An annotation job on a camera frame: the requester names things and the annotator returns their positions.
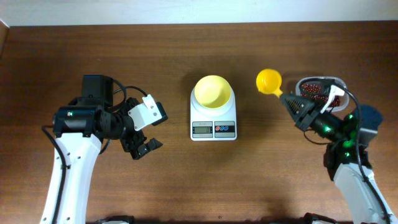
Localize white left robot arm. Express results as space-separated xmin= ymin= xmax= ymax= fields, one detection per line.
xmin=40 ymin=75 xmax=168 ymax=223

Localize red beans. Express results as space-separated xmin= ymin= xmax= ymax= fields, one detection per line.
xmin=300 ymin=83 xmax=329 ymax=103

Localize white digital kitchen scale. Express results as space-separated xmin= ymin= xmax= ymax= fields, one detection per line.
xmin=190 ymin=88 xmax=238 ymax=141

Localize clear plastic bean container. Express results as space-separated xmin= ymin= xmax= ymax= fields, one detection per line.
xmin=295 ymin=77 xmax=349 ymax=111

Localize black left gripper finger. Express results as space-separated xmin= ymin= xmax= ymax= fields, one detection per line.
xmin=145 ymin=138 xmax=163 ymax=152
xmin=131 ymin=144 xmax=149 ymax=160

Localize pale yellow bowl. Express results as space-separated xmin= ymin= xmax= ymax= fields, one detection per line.
xmin=193 ymin=75 xmax=232 ymax=109

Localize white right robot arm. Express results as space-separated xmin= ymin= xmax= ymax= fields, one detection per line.
xmin=279 ymin=93 xmax=397 ymax=223

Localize yellow measuring scoop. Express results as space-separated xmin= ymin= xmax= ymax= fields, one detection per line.
xmin=256 ymin=68 xmax=283 ymax=98

